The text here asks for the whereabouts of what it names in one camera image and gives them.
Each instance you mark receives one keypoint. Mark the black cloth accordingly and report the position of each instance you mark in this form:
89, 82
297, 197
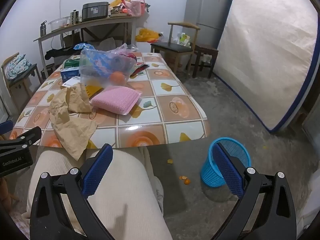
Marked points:
58, 53

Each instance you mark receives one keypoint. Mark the grey water bottle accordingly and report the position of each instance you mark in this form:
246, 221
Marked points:
43, 30

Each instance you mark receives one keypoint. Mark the crumpled brown paper bag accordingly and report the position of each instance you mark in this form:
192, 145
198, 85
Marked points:
70, 130

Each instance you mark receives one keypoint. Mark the blue plastic mesh basket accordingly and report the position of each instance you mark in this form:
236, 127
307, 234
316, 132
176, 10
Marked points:
208, 172

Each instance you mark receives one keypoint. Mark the long grey side desk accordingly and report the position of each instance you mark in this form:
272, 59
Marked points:
100, 22

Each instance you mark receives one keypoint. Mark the red snack packet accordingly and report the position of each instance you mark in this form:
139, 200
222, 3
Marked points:
140, 68

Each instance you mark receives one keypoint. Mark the white sneaker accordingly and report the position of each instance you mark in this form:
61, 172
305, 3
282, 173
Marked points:
158, 192

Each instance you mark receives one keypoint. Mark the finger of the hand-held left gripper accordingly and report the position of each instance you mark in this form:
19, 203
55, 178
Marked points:
6, 130
25, 137

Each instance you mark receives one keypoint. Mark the green packet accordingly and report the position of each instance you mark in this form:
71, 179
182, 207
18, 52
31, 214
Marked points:
71, 63

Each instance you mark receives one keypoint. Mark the wooden armchair with dark seat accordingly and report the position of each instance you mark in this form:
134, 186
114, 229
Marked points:
172, 47

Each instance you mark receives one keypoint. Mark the light wooden chair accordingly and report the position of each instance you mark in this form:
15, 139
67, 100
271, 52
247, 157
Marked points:
27, 70

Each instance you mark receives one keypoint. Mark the grey refrigerator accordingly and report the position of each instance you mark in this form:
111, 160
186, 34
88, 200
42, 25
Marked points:
207, 10

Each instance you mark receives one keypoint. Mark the blue printed plastic bag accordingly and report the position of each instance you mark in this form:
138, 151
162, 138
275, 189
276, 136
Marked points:
82, 46

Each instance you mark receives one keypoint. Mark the dark round container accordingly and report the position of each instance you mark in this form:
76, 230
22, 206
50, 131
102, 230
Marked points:
115, 10

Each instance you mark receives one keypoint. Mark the pink scrub sponge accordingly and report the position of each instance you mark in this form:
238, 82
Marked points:
115, 100

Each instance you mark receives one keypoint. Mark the white sack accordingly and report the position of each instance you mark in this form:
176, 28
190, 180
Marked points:
106, 43

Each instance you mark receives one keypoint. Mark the metal canister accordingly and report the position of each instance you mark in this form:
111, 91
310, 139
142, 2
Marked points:
74, 17

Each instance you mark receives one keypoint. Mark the orange fruit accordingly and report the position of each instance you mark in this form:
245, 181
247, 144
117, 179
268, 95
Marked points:
117, 77

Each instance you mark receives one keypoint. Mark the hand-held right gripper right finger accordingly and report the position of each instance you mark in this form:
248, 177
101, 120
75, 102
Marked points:
228, 170

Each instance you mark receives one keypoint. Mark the white and green carton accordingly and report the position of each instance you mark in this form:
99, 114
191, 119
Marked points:
183, 40

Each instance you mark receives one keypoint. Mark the white mattress with blue edge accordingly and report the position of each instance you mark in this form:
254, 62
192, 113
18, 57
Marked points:
262, 55

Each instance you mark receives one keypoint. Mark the blue tissue box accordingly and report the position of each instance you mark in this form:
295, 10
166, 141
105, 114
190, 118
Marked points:
70, 74

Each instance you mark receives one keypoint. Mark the clear plastic container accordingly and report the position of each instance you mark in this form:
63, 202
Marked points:
100, 65

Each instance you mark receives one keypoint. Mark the pink plastic bag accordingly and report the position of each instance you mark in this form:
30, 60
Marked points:
135, 6

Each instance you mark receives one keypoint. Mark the yellow plastic bag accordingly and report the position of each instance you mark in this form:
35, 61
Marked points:
147, 35

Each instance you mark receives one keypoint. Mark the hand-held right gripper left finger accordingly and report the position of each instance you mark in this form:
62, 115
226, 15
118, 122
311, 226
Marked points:
96, 170

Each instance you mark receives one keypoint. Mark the person's cream trousers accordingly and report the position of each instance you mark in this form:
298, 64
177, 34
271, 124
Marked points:
125, 192

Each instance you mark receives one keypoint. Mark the glass bowl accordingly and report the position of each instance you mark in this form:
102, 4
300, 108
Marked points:
58, 23

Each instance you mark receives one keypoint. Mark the white paper card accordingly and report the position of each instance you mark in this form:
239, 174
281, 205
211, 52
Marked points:
72, 82

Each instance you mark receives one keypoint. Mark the yellow snack bag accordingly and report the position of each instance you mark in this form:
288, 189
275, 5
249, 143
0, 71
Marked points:
116, 2

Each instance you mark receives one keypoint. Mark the dark wooden stool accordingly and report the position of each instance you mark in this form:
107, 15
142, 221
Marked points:
205, 48

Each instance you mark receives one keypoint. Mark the folded patterned cloth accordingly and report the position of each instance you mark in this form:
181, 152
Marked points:
16, 66

